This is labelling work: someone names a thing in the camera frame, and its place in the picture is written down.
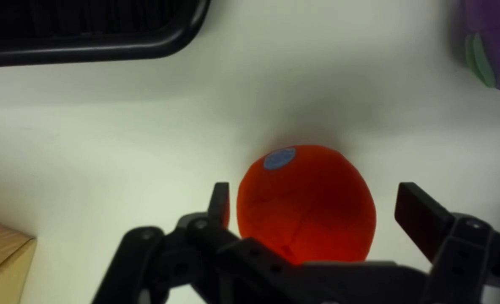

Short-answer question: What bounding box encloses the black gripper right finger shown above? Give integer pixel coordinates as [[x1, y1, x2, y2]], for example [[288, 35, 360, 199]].
[[394, 182, 500, 304]]

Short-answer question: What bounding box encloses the cardboard box corner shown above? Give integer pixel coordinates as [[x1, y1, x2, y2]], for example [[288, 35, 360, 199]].
[[0, 224, 36, 304]]

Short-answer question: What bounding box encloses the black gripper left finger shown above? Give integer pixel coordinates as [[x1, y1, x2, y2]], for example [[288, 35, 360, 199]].
[[92, 182, 239, 304]]

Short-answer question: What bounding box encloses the purple plush toy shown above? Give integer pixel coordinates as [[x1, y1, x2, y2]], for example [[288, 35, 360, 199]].
[[463, 0, 500, 89]]

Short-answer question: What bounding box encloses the red apple plush toy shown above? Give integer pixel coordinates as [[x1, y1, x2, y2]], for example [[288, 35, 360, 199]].
[[237, 145, 377, 263]]

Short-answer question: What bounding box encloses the black grill tray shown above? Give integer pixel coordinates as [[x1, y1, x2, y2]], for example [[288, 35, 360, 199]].
[[0, 0, 212, 66]]

